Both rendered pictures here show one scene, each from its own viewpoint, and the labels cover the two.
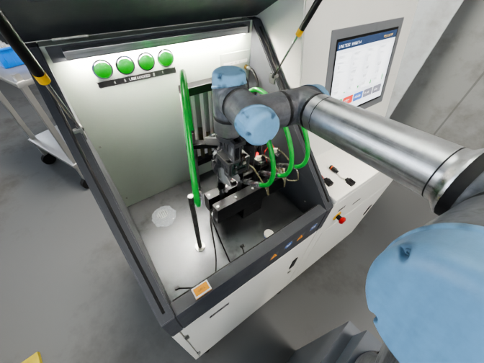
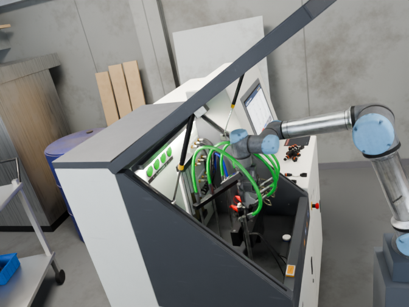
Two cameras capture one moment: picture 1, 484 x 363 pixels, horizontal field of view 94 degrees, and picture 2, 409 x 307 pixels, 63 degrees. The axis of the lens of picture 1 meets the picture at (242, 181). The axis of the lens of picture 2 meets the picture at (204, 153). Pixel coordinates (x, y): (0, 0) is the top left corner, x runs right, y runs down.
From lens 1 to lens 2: 0.96 m
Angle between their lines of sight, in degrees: 32
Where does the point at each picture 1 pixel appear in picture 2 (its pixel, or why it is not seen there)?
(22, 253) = not seen: outside the picture
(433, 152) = (339, 115)
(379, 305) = (361, 145)
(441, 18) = (260, 66)
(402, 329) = (369, 145)
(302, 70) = (240, 124)
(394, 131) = (324, 116)
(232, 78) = (244, 132)
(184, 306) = (291, 284)
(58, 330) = not seen: outside the picture
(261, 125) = (276, 142)
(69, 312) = not seen: outside the picture
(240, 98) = (256, 137)
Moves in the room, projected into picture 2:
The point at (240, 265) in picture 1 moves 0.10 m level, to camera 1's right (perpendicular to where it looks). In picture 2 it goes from (296, 248) to (313, 237)
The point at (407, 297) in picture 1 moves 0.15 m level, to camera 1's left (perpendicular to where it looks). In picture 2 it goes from (363, 136) to (330, 153)
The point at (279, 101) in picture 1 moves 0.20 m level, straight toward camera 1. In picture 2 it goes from (271, 131) to (303, 146)
